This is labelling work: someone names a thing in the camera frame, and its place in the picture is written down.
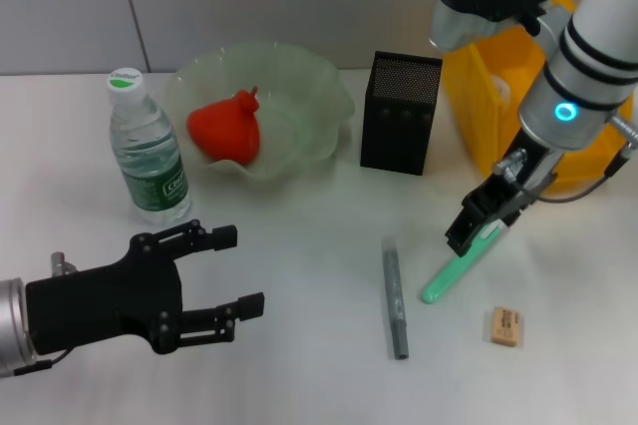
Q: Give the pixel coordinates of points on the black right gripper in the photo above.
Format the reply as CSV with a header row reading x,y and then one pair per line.
x,y
541,165

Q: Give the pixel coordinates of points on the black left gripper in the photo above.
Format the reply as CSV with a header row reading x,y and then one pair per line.
x,y
104,305

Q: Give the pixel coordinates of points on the clear green-label water bottle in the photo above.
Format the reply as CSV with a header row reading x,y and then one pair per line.
x,y
154,170

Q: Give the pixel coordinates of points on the white paper ball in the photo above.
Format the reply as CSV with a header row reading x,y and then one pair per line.
x,y
502,91

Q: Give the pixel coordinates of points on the red-orange toy orange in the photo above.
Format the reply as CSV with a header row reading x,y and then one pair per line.
x,y
224,126

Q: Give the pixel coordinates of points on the beige eraser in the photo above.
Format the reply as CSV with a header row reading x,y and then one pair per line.
x,y
507,327

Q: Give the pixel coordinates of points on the grey pen in clear sleeve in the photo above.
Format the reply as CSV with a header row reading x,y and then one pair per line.
x,y
397,320

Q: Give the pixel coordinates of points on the black mesh pen holder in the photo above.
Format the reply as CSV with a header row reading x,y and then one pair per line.
x,y
399,116

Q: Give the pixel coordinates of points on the pale green glass fruit plate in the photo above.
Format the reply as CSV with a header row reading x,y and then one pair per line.
x,y
299,96

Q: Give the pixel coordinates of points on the yellow plastic bin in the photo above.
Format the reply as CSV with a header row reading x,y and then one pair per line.
x,y
478,111

